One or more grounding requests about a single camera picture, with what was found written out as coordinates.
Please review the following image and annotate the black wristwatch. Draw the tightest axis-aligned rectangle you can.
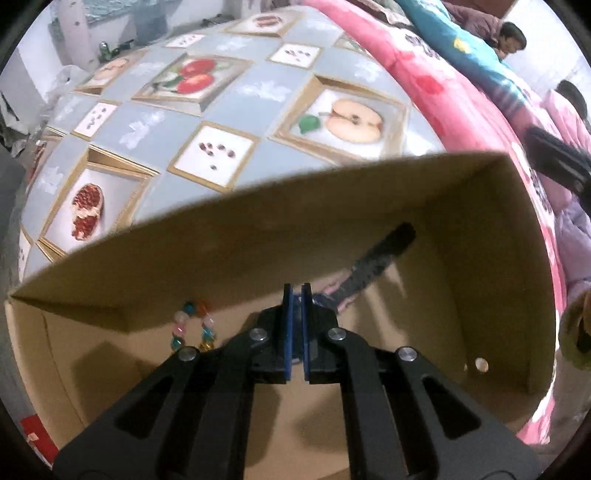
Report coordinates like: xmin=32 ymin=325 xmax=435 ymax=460
xmin=323 ymin=222 xmax=417 ymax=315

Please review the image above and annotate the red flat object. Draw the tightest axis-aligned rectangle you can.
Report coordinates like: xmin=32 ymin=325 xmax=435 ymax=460
xmin=21 ymin=414 xmax=61 ymax=468

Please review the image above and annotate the pink floral blanket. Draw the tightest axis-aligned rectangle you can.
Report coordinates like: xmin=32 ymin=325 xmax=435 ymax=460
xmin=300 ymin=0 xmax=568 ymax=457

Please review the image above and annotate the colourful beaded bracelet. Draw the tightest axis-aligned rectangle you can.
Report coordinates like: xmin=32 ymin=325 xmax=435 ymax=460
xmin=170 ymin=300 xmax=218 ymax=354

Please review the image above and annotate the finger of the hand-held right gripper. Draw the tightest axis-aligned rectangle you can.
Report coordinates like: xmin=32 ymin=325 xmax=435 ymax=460
xmin=525 ymin=126 xmax=591 ymax=208

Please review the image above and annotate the white plastic bag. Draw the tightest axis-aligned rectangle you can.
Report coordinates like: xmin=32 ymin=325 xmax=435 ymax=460
xmin=46 ymin=65 xmax=88 ymax=102

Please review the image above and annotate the fruit print bed sheet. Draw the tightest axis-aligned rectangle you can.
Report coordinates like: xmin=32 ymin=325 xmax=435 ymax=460
xmin=18 ymin=4 xmax=446 ymax=282

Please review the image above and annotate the white standing air conditioner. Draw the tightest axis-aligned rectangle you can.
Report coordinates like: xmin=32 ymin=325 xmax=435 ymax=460
xmin=58 ymin=0 xmax=95 ymax=72

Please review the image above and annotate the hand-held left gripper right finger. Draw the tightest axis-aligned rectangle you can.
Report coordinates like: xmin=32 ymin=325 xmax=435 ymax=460
xmin=301 ymin=282 xmax=544 ymax=480

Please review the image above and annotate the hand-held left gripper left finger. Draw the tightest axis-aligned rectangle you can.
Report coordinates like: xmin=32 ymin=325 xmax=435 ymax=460
xmin=52 ymin=282 xmax=294 ymax=480

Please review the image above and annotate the blue patterned wall cloth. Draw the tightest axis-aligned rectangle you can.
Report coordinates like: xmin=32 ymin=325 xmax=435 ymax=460
xmin=85 ymin=0 xmax=195 ymax=28

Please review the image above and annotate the brown cardboard box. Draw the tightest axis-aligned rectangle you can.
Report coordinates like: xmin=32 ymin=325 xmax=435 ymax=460
xmin=4 ymin=151 xmax=559 ymax=480

